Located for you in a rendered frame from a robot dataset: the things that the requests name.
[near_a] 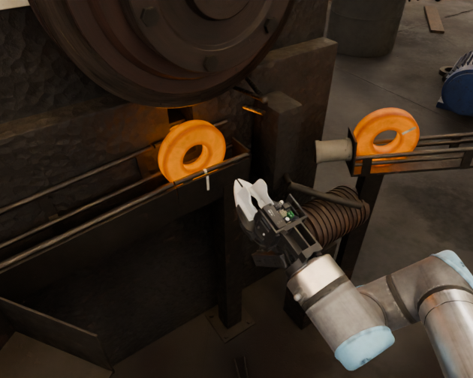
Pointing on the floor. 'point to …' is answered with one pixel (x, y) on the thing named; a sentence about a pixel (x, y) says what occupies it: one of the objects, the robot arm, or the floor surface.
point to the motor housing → (326, 234)
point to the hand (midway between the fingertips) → (239, 187)
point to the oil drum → (365, 26)
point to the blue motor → (468, 86)
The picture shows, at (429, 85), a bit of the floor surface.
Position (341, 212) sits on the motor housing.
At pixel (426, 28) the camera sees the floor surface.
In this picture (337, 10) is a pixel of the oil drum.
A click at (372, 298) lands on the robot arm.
